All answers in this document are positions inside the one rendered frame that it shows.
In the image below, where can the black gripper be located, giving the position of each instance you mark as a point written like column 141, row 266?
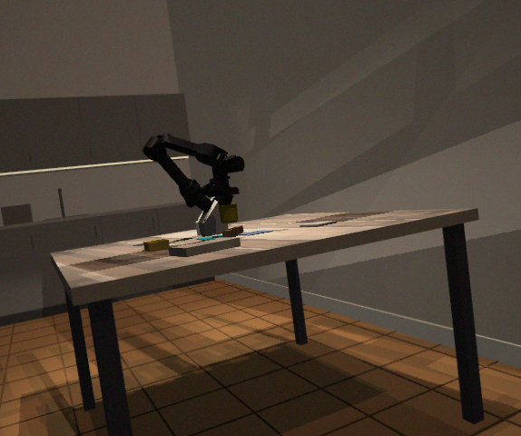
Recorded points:
column 224, row 194

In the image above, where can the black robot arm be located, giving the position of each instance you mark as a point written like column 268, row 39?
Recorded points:
column 193, row 194

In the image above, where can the yellow rectangular block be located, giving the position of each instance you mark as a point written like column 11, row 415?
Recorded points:
column 156, row 245

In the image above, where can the yellow cup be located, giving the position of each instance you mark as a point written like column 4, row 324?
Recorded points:
column 228, row 213

